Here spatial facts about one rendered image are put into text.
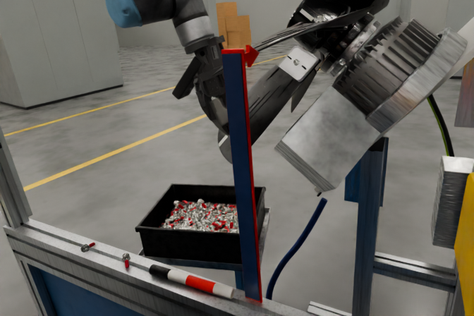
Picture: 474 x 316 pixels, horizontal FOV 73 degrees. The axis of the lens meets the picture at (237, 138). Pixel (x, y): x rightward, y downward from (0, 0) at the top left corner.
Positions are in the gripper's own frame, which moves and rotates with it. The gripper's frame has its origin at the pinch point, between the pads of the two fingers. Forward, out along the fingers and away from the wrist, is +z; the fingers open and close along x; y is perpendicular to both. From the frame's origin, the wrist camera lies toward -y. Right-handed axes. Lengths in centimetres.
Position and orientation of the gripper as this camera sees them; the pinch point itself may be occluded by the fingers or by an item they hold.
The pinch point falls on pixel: (224, 130)
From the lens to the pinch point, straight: 74.1
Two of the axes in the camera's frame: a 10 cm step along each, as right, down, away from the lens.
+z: 3.4, 9.1, 2.1
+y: 8.3, -1.9, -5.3
